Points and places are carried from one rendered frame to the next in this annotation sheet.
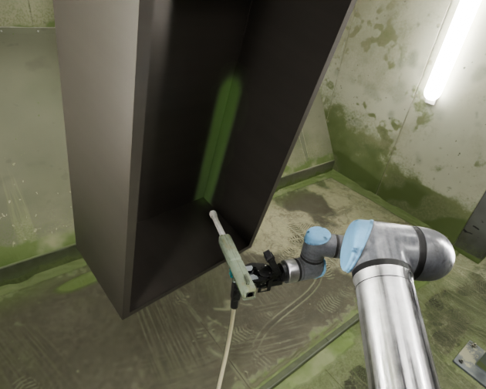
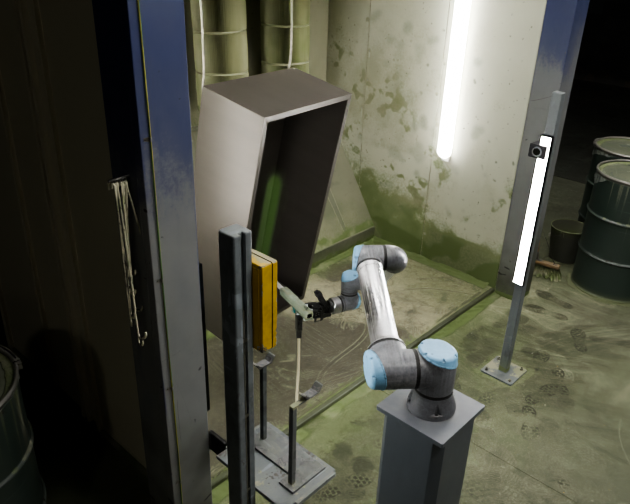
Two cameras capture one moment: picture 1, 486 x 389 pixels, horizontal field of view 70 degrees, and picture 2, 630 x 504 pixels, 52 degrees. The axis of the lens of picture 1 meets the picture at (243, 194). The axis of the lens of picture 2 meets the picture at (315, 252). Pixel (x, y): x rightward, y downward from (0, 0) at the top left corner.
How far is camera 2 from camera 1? 2.10 m
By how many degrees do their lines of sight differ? 8
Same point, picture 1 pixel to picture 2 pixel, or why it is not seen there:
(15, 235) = not seen: hidden behind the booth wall
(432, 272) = (392, 263)
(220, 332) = (289, 374)
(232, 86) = (275, 180)
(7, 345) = not seen: hidden behind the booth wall
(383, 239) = (367, 251)
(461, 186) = (487, 232)
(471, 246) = (508, 287)
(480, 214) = (507, 255)
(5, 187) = not seen: hidden behind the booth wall
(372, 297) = (362, 273)
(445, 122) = (461, 176)
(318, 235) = (350, 274)
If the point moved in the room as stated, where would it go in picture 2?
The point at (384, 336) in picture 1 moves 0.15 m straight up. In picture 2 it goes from (367, 284) to (369, 252)
